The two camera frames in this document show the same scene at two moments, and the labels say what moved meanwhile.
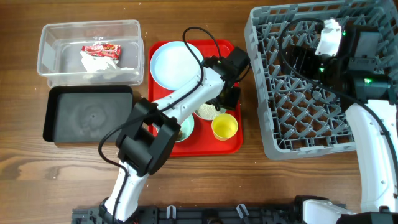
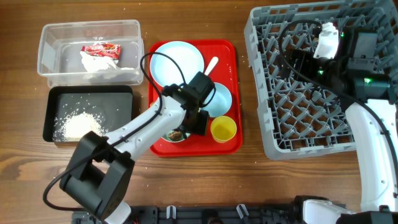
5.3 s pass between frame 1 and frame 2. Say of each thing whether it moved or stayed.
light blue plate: stayed
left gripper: moved
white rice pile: moved
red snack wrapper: stayed
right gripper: stayed
